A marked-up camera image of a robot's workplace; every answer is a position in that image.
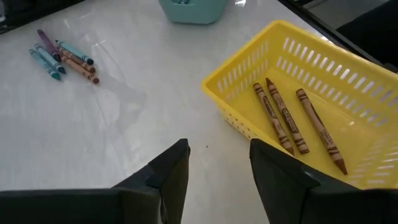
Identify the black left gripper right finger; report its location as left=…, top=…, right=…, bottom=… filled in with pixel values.
left=249, top=139, right=398, bottom=224

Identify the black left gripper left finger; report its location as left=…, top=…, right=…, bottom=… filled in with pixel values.
left=0, top=139, right=191, bottom=224

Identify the yellow plastic basket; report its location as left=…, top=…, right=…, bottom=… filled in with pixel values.
left=200, top=20, right=398, bottom=190

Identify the teal crayon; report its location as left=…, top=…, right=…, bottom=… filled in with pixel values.
left=34, top=43, right=67, bottom=75
left=28, top=49, right=62, bottom=81
left=55, top=39, right=95, bottom=65

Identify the purple crayon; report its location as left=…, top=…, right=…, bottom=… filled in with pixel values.
left=37, top=29, right=62, bottom=62

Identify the teal plastic tray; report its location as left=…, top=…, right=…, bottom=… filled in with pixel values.
left=157, top=0, right=228, bottom=25

